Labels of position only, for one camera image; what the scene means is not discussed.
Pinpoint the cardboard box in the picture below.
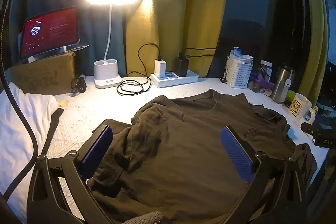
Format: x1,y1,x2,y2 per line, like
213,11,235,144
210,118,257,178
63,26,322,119
9,52,76,96

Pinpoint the clear jar with white lid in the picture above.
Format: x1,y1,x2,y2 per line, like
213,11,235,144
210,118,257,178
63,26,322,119
260,60,273,83

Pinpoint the clear tablet stand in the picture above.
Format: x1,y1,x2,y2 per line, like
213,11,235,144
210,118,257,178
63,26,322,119
18,32,90,63

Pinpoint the black braided cable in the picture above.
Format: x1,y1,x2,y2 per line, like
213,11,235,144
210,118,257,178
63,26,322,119
0,0,40,201

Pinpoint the purple cloth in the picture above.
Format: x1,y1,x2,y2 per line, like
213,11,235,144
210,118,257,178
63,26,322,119
249,72,276,90

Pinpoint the white power strip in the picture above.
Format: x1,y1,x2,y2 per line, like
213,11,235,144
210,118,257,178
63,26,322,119
150,70,199,88

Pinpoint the dark brown t-shirt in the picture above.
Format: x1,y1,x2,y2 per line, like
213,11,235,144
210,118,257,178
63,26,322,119
87,89,318,224

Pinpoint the clear plastic bag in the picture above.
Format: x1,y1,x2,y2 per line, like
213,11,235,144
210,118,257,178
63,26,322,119
230,47,255,65

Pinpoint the black strap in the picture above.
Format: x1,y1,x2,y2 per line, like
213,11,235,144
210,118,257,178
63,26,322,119
39,108,64,159

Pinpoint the bundled black cable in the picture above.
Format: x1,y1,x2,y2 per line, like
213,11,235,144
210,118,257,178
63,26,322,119
70,75,87,96

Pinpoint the grey fuzzy cloth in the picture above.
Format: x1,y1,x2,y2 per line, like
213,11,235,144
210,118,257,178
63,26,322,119
115,211,163,224

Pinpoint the white charger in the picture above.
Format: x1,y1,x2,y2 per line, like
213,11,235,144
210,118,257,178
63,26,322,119
154,56,166,77

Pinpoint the yellow curtain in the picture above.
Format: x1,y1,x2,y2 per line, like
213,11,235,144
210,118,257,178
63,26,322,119
297,0,330,98
126,0,231,77

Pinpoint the olive fuzzy cloth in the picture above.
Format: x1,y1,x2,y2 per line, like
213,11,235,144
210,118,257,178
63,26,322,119
248,81,263,93

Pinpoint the white cloth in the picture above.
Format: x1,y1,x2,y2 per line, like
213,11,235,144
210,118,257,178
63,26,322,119
0,82,59,224

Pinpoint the coiled black charging cable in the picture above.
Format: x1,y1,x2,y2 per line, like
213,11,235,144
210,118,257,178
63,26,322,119
117,43,163,96

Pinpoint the white desk lamp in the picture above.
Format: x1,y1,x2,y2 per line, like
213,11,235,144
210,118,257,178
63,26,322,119
82,0,142,89

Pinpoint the white plastic basket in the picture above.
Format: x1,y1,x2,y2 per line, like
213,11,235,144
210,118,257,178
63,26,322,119
225,56,254,88

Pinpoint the white mug with bear print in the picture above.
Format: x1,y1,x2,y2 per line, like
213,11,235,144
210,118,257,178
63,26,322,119
289,93,317,125

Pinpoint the black charger cable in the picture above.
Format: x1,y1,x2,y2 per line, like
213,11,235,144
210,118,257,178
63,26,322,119
181,48,217,59

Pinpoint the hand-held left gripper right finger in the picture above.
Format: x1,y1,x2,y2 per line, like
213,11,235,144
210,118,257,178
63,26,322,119
220,126,309,224

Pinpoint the steel tumbler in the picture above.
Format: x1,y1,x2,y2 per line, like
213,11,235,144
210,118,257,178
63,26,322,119
270,64,296,104

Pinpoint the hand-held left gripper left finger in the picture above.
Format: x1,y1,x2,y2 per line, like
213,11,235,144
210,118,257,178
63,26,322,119
27,119,116,224

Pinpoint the black charger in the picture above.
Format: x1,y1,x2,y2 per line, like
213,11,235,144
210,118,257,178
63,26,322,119
175,54,190,77

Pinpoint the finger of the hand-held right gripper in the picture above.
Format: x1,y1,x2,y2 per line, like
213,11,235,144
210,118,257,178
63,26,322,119
301,122,336,147

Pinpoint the tablet with red screen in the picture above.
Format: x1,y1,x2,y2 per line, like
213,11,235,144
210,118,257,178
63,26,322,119
20,7,80,60

